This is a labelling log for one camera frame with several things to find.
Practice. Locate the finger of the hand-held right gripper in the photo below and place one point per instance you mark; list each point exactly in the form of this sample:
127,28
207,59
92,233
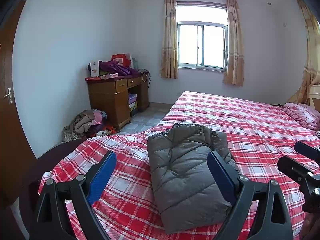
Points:
295,170
307,149

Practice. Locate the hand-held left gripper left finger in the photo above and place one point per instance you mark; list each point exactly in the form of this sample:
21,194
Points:
101,177

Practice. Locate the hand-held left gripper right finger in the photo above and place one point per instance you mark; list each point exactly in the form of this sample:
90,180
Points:
221,177

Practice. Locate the grey puffer jacket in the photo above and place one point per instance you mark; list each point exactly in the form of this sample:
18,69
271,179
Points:
182,170

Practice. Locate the person's right forearm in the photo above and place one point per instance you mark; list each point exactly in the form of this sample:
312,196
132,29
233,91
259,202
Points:
311,227

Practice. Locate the pile of mixed clothes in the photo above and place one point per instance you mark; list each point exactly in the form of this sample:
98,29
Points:
85,125

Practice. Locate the folded pink quilt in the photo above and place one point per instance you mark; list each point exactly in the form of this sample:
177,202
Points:
302,113

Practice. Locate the dark wooden footboard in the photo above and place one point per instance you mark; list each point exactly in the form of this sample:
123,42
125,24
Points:
50,157

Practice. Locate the light wooden headboard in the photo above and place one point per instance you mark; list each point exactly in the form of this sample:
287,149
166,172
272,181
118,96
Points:
315,92

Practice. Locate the bed with red plaid sheet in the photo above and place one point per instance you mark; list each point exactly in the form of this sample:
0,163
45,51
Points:
225,120

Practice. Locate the brown wooden desk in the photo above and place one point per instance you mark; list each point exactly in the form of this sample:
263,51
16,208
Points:
110,105

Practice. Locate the stack of colourful boxes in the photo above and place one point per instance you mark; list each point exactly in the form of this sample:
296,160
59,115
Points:
132,102

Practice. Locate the long beige tied curtain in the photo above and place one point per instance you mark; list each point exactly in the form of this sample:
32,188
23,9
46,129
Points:
312,55

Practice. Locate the brown wooden door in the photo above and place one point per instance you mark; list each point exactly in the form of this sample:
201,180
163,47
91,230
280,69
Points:
15,130

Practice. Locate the flat red box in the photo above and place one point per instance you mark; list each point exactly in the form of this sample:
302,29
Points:
102,77

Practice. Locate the white upright box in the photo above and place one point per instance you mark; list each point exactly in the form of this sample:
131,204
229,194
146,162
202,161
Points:
95,70

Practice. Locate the purple puffer jacket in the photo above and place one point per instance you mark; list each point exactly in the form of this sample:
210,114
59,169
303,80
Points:
117,68

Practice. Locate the clear plastic bottle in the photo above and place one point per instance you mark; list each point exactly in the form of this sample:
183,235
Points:
135,63

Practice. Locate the red cardboard box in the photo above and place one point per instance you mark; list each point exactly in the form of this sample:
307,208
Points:
120,58

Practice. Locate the beige patterned curtain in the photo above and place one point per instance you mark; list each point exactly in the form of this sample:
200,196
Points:
170,42
234,50

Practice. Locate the sliding glass window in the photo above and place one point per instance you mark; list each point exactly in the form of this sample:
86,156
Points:
200,45

